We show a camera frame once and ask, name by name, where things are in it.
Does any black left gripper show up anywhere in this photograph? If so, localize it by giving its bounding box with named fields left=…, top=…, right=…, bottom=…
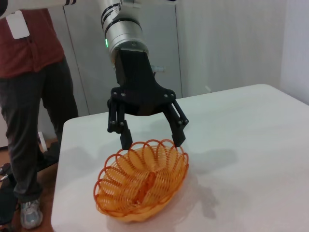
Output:
left=106, top=47, right=189, bottom=151

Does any orange wire basket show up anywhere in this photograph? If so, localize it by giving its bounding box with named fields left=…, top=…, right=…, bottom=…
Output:
left=94, top=138, right=190, bottom=223

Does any person in red shirt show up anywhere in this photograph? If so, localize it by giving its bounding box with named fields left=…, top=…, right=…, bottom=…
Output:
left=0, top=9, right=79, bottom=230

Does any grey sneaker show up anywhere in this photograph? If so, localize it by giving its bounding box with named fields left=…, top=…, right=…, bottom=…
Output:
left=20, top=199, right=43, bottom=230

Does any white badge card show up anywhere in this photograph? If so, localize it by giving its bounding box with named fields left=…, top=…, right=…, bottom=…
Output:
left=6, top=10, right=30, bottom=40

